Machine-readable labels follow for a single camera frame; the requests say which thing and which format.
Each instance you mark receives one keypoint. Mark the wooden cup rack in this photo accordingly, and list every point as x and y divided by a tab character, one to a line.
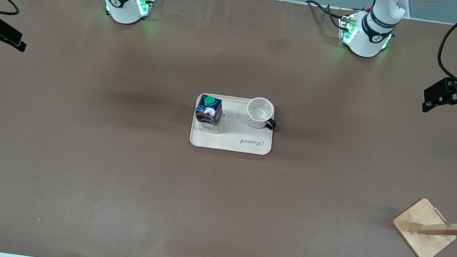
426	230

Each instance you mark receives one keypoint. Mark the cream tray with Rabbit print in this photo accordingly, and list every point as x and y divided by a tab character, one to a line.
245	140

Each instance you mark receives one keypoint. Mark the blue white milk carton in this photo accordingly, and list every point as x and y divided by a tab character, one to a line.
209	114

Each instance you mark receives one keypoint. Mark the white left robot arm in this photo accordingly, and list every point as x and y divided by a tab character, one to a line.
372	30

